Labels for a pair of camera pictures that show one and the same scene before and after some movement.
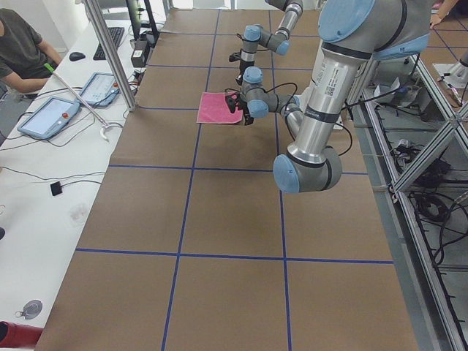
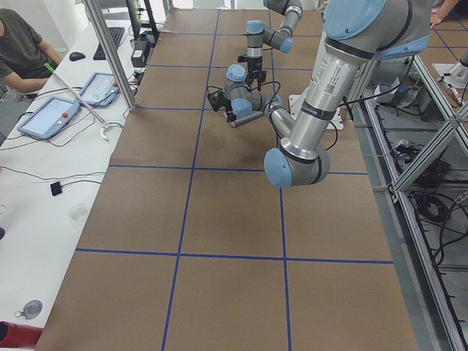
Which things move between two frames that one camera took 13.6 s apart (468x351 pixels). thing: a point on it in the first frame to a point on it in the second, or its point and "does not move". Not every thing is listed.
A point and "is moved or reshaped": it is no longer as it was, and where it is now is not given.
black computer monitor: [142, 25] does not move
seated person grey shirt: [23, 54] does not move
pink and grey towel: [213, 109] is moved or reshaped
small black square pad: [55, 189] does not move
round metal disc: [31, 309] does not move
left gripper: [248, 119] to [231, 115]
